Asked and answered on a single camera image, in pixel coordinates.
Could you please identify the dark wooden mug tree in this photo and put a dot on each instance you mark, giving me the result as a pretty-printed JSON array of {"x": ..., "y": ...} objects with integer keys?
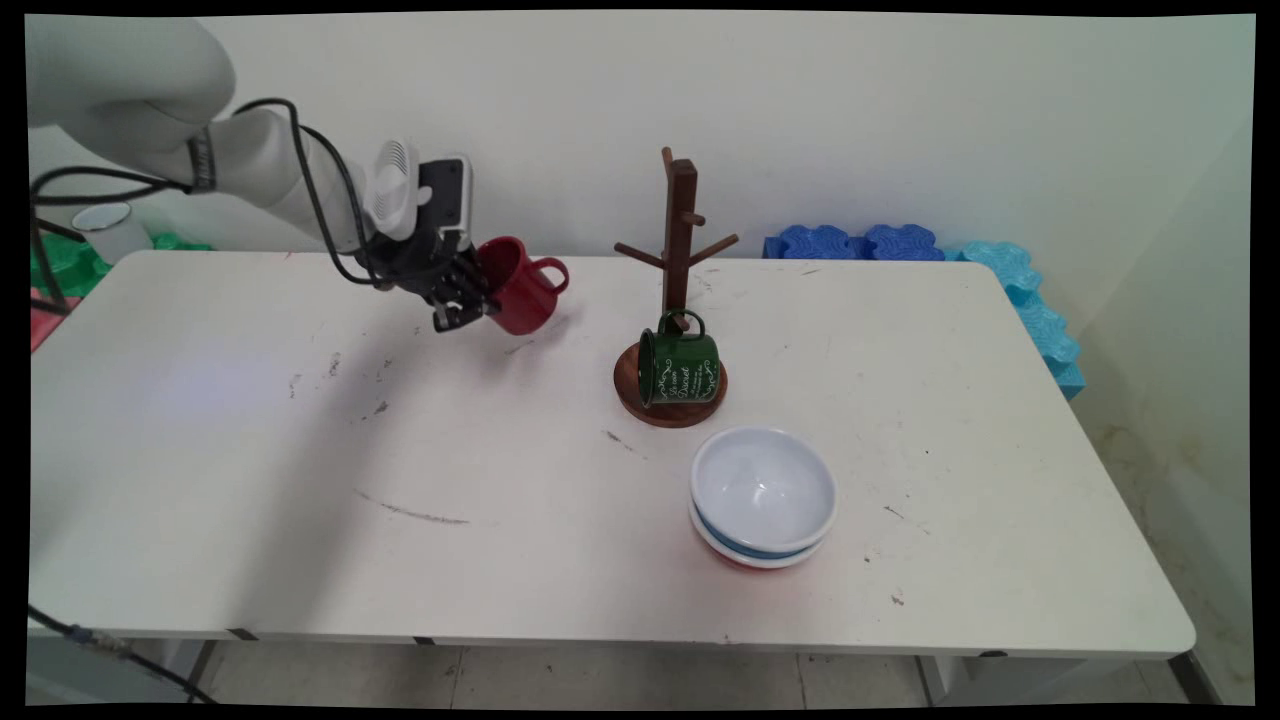
[{"x": 680, "y": 235}]

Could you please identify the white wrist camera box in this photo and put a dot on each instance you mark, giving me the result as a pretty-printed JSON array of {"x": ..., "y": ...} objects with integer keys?
[{"x": 420, "y": 190}]

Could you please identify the grey table leg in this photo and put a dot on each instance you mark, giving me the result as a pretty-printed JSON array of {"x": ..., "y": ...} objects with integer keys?
[
  {"x": 950, "y": 680},
  {"x": 190, "y": 665}
]

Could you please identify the dark blue foam mat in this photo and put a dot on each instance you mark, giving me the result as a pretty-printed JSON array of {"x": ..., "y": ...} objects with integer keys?
[
  {"x": 903, "y": 243},
  {"x": 815, "y": 243}
]

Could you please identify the green enamel mug with print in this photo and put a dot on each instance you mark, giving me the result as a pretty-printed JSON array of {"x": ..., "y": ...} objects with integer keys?
[{"x": 685, "y": 368}]

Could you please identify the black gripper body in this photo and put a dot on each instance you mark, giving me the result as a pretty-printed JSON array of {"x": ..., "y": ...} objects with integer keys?
[{"x": 420, "y": 265}]

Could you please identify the white bowl with blue outside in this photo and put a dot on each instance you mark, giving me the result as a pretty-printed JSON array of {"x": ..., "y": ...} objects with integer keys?
[{"x": 762, "y": 485}]

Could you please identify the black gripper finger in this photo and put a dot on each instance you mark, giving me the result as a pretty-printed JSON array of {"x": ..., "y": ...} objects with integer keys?
[
  {"x": 478, "y": 285},
  {"x": 455, "y": 312}
]

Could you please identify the green foam mat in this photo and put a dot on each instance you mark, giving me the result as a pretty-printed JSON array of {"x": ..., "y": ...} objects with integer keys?
[{"x": 75, "y": 268}]

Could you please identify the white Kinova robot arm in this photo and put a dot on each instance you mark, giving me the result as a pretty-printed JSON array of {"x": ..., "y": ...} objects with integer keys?
[{"x": 130, "y": 90}]

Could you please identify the red enamel mug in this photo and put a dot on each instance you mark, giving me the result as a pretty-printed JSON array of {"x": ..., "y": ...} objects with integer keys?
[{"x": 520, "y": 290}]

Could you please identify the white enamel mug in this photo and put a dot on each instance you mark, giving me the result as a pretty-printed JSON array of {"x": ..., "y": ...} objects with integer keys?
[{"x": 115, "y": 235}]

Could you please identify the cyan foam mat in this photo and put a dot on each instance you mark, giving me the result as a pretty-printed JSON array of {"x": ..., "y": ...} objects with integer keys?
[
  {"x": 998, "y": 265},
  {"x": 1070, "y": 380},
  {"x": 1045, "y": 332}
]

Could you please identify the pink foam mat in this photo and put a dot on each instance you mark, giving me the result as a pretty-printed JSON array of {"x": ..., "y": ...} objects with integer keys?
[{"x": 45, "y": 325}]

